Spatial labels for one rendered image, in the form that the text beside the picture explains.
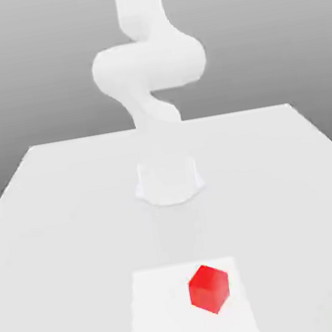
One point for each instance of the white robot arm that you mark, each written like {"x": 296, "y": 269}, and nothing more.
{"x": 149, "y": 65}

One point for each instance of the small red cube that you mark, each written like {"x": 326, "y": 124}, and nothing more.
{"x": 208, "y": 289}

